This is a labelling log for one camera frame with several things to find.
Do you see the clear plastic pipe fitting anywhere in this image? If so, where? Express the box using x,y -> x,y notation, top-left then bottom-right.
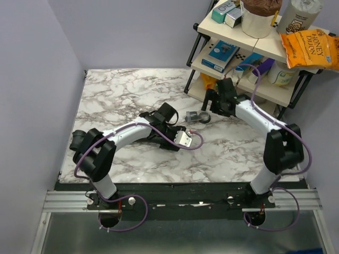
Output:
185,111 -> 211,124

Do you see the grey T pipe fitting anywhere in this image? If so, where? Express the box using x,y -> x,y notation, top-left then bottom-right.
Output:
69,130 -> 87,152

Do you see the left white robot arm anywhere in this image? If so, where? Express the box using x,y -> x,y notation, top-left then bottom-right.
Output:
69,103 -> 192,209

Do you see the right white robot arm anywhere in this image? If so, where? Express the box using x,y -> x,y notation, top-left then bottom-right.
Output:
201,78 -> 305,207

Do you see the orange snack bag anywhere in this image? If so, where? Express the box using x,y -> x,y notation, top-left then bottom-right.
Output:
200,72 -> 219,90

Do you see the blue white carton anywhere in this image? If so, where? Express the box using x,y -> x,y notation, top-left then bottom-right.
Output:
233,53 -> 263,78

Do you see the blue product box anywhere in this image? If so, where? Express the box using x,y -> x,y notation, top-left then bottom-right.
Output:
201,40 -> 240,73

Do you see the cream tiered shelf rack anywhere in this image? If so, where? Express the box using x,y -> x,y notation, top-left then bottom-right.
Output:
186,1 -> 322,118

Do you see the purple white carton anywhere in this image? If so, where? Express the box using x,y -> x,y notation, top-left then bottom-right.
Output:
248,58 -> 275,84

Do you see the white round container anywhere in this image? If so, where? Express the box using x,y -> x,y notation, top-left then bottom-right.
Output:
267,61 -> 299,86

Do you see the silver small box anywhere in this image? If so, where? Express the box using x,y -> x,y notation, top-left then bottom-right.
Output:
224,8 -> 242,28

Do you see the teal green box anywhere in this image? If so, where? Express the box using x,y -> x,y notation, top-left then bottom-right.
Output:
211,1 -> 236,24

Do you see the white tub brown lid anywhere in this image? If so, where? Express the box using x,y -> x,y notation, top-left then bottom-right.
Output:
240,0 -> 282,39

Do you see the orange honey dijon chip bag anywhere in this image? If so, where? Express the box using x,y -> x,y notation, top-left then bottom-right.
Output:
280,29 -> 338,71

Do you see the grey cylindrical canister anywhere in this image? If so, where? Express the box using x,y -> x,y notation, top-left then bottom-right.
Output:
276,0 -> 324,34

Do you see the aluminium frame rail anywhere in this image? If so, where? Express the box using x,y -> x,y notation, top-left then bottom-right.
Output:
43,189 -> 323,213

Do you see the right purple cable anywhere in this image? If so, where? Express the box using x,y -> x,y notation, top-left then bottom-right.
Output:
224,63 -> 314,231

